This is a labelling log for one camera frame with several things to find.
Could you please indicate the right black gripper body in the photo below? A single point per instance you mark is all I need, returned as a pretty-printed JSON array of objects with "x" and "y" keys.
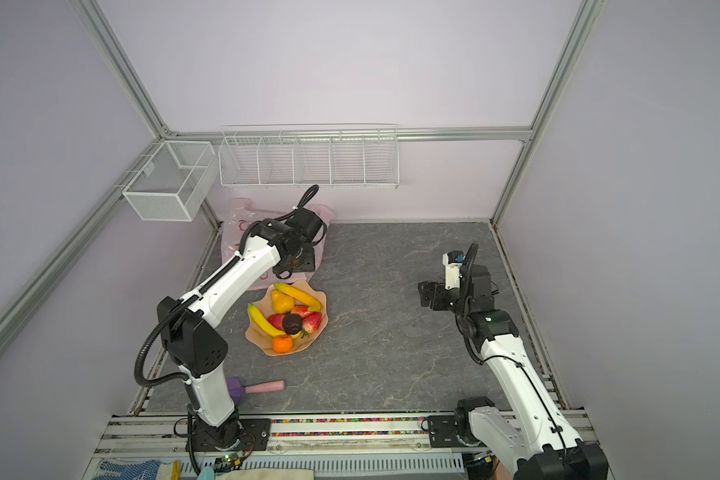
[{"x": 443, "y": 300}]

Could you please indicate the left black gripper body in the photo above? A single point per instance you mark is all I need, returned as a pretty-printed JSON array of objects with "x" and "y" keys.
[{"x": 304, "y": 262}]

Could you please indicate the yellow banana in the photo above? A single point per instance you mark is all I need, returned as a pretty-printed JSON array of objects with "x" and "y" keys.
[
  {"x": 261, "y": 321},
  {"x": 311, "y": 302}
]

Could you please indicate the red strawberry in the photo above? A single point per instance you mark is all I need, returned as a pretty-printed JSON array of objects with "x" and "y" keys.
[
  {"x": 301, "y": 310},
  {"x": 311, "y": 323},
  {"x": 276, "y": 320}
]

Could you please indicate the pink plastic bag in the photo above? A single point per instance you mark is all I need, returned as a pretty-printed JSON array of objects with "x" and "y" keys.
[{"x": 242, "y": 213}]

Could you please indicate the dark purple plum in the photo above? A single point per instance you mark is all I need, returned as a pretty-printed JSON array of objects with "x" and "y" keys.
[{"x": 292, "y": 324}]

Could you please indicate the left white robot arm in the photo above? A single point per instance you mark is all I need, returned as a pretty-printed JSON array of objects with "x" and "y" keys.
[{"x": 187, "y": 326}]

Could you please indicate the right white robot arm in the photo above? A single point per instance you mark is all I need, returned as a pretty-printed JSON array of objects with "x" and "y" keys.
[{"x": 544, "y": 445}]

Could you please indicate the yellow pear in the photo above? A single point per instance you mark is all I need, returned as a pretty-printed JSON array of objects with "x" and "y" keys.
[{"x": 281, "y": 303}]

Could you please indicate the orange tangerine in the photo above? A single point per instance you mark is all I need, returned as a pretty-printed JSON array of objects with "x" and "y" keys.
[{"x": 282, "y": 344}]

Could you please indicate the peach wavy fruit plate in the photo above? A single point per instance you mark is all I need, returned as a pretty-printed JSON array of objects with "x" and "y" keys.
[{"x": 263, "y": 341}]

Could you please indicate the small white mesh basket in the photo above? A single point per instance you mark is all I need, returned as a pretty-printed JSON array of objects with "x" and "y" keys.
[{"x": 173, "y": 182}]

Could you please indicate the purple pink scoop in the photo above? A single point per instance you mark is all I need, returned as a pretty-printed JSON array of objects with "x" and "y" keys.
[{"x": 238, "y": 391}]

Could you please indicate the blue white cloth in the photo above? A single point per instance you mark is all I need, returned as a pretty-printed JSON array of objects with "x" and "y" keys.
[{"x": 147, "y": 470}]

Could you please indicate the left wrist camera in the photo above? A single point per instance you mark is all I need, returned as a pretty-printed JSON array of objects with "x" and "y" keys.
[{"x": 308, "y": 224}]

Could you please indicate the long white wire basket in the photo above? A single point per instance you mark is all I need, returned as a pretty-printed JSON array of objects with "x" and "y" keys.
[{"x": 296, "y": 155}]

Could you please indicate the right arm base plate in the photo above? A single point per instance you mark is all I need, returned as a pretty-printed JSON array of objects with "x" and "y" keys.
[{"x": 447, "y": 431}]

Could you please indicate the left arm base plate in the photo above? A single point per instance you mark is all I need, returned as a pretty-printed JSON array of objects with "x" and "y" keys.
[{"x": 255, "y": 433}]

